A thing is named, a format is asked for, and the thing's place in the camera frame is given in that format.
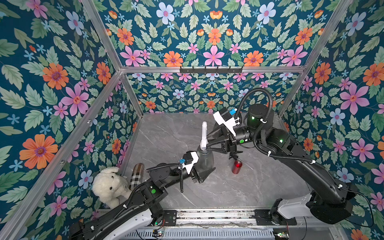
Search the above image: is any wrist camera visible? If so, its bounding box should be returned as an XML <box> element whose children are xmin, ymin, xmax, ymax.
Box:
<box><xmin>179</xmin><ymin>151</ymin><xmax>199</xmax><ymax>174</ymax></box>
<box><xmin>213</xmin><ymin>108</ymin><xmax>240</xmax><ymax>137</ymax></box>

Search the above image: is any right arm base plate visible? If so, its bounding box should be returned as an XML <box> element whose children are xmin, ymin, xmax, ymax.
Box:
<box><xmin>253</xmin><ymin>199</ymin><xmax>297</xmax><ymax>226</ymax></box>

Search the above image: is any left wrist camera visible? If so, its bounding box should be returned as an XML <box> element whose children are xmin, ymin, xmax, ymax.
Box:
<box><xmin>179</xmin><ymin>151</ymin><xmax>199</xmax><ymax>174</ymax></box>

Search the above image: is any red can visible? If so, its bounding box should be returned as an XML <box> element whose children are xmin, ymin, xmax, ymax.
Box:
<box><xmin>232</xmin><ymin>160</ymin><xmax>243</xmax><ymax>175</ymax></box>

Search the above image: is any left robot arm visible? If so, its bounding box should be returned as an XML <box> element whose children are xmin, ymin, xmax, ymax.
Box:
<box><xmin>69</xmin><ymin>163</ymin><xmax>215</xmax><ymax>240</ymax></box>

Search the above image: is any white plush dog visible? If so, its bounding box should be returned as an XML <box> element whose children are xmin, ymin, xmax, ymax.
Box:
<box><xmin>92</xmin><ymin>167</ymin><xmax>132</xmax><ymax>209</ymax></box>

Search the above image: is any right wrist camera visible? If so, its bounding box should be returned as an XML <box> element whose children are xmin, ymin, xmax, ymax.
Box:
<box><xmin>213</xmin><ymin>108</ymin><xmax>240</xmax><ymax>137</ymax></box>

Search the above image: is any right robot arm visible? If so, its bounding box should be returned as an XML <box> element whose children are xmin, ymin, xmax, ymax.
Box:
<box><xmin>205</xmin><ymin>88</ymin><xmax>357</xmax><ymax>225</ymax></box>

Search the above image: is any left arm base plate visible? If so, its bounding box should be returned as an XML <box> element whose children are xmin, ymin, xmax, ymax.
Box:
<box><xmin>151</xmin><ymin>210</ymin><xmax>178</xmax><ymax>228</ymax></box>

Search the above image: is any plaid cylinder pouch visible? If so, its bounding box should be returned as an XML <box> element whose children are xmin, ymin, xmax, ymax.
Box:
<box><xmin>129</xmin><ymin>163</ymin><xmax>145</xmax><ymax>191</ymax></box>

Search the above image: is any black hook rail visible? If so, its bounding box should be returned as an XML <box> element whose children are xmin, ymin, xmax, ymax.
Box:
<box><xmin>179</xmin><ymin>66</ymin><xmax>243</xmax><ymax>74</ymax></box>

